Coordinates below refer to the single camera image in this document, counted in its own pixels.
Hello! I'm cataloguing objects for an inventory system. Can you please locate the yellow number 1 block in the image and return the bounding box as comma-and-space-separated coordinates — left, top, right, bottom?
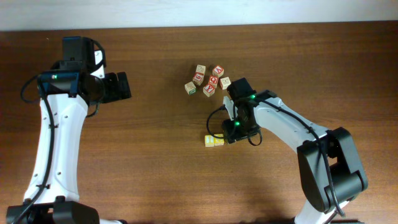
205, 135, 215, 147

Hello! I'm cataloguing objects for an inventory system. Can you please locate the plain wooden block top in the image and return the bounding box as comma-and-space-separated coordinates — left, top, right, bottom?
195, 65, 206, 74

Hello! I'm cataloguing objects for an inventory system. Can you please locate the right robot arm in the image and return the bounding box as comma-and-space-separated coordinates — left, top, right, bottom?
222, 78, 368, 223

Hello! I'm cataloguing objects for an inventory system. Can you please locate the red letter Q block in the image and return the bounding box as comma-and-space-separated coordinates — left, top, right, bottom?
208, 75, 219, 88

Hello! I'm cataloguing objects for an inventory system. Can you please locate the yellow letter block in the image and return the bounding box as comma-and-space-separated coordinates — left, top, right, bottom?
214, 134, 224, 146

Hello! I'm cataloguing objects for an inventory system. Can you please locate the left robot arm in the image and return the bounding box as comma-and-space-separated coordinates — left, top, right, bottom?
6, 36, 131, 223

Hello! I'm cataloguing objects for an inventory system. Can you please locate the red number 6 block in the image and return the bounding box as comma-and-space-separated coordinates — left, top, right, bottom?
192, 72, 205, 86

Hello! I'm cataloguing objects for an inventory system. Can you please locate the red letter Y block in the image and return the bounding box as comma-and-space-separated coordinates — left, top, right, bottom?
203, 83, 215, 97

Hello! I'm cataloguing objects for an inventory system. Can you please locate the green edged wooden block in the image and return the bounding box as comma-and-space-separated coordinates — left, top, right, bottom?
184, 82, 197, 95

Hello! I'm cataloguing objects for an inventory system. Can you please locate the plain engraved wooden block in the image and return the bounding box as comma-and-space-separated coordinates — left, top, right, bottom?
220, 77, 231, 90

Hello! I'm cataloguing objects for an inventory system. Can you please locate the red letter A block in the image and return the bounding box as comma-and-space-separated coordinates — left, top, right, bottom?
212, 65, 224, 77

